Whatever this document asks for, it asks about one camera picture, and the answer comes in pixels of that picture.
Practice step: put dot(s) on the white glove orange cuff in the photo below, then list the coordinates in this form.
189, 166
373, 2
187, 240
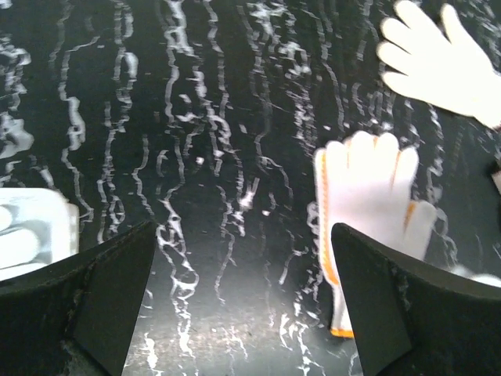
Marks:
365, 182

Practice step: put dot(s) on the blue dotted white glove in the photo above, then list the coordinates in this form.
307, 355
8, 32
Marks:
19, 245

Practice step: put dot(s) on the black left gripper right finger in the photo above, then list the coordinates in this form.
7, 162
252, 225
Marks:
411, 318

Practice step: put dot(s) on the white plastic storage basket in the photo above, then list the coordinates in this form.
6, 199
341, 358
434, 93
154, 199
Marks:
51, 216

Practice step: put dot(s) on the cream glove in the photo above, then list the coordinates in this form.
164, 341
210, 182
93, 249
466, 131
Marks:
443, 66

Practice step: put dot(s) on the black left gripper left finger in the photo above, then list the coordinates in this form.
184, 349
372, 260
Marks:
77, 316

